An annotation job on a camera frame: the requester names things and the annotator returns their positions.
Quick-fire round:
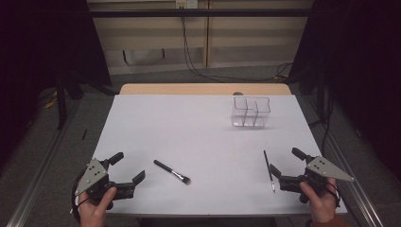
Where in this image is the person's right hand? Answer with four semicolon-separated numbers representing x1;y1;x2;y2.
299;178;340;224

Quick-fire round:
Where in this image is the clear plastic organizer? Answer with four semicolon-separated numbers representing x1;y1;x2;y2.
231;96;272;129

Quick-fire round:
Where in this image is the black floor cable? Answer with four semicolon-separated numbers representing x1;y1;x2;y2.
308;94;336;155

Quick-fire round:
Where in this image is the person's left hand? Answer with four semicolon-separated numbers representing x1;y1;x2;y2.
78;186;117;227

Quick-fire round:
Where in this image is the dark curtain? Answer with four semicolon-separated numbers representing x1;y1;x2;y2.
0;0;112;165
289;0;401;178

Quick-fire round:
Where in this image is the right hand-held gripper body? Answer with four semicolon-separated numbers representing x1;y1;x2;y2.
278;155;355;204

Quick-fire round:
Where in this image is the black metal stand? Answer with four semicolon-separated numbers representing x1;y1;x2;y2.
56;74;68;131

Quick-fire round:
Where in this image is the thin black makeup brush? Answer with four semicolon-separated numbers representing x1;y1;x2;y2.
263;149;276;194

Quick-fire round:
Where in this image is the black horizontal bar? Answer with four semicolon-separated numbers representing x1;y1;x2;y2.
89;9;311;18

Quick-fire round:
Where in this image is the yellow cable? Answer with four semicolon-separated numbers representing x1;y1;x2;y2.
44;91;59;110

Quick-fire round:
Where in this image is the black wall cable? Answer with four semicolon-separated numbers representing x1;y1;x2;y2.
180;6;294;83

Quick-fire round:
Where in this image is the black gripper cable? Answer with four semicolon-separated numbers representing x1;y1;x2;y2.
71;169;88;221
325;179;342;208

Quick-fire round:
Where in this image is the thick black makeup brush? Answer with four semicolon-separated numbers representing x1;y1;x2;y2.
153;159;192;186

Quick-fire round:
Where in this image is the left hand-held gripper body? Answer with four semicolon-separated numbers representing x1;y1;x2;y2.
74;157;137;211

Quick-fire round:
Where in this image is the wooden table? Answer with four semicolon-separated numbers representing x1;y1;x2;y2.
118;82;292;96

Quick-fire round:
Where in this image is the white wall socket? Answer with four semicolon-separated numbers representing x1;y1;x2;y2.
175;0;199;9

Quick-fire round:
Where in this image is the aluminium floor rail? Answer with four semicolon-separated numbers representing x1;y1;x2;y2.
296;94;384;227
6;100;83;227

